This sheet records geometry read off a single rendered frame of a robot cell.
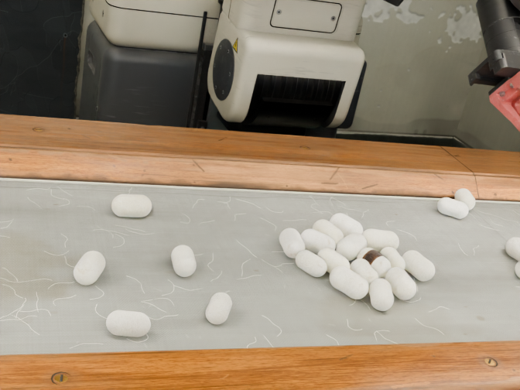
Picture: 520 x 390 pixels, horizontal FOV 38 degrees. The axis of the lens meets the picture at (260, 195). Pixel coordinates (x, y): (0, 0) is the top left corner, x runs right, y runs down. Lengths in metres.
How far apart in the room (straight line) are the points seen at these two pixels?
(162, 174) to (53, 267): 0.21
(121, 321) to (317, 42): 0.83
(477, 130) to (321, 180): 2.47
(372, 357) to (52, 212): 0.32
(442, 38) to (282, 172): 2.40
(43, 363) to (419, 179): 0.55
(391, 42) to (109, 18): 1.78
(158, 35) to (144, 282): 0.92
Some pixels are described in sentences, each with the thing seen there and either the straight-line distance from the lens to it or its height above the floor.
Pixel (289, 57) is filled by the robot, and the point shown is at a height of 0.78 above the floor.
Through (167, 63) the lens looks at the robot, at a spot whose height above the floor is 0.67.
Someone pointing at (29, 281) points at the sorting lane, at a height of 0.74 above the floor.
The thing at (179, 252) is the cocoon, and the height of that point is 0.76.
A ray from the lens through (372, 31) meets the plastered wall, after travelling 3.01.
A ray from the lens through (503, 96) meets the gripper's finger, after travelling 1.00.
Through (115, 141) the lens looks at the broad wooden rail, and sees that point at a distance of 0.81.
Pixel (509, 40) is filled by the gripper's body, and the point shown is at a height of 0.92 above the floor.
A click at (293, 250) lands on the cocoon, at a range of 0.68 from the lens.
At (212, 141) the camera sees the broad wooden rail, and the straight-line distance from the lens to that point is 0.85.
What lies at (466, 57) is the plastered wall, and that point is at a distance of 3.29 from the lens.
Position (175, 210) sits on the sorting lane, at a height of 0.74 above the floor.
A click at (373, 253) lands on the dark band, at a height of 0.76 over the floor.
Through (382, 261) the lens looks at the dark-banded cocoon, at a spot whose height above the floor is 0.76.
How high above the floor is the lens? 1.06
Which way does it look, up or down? 24 degrees down
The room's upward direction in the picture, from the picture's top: 12 degrees clockwise
